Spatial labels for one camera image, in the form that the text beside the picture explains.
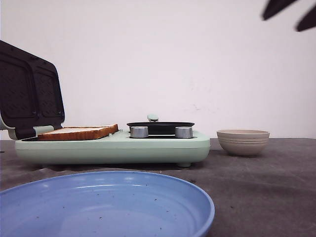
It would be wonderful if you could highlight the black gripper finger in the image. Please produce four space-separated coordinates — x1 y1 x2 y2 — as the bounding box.
296 8 316 32
262 0 296 20

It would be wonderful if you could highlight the white bread slice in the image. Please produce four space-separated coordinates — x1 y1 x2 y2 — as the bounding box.
38 124 119 141

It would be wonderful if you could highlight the mint green sandwich maker lid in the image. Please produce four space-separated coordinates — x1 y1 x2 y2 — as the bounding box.
0 41 65 140

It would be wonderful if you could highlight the mint green breakfast maker base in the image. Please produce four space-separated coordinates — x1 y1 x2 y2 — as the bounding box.
15 130 210 167

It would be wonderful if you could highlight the beige ribbed ceramic bowl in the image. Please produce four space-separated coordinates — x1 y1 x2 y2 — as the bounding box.
217 129 270 156

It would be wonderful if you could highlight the silver right control knob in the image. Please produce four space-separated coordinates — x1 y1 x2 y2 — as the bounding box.
175 126 193 139

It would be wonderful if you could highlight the silver control knob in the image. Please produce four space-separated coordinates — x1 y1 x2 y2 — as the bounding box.
175 126 193 139
130 126 149 138

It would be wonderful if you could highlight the silver left control knob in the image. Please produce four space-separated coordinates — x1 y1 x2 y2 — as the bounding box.
130 126 149 138

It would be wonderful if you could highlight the blue round plate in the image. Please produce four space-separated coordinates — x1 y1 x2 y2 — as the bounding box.
0 171 215 237

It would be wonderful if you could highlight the black frying pan green handle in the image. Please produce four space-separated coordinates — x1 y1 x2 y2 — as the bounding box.
126 114 195 135

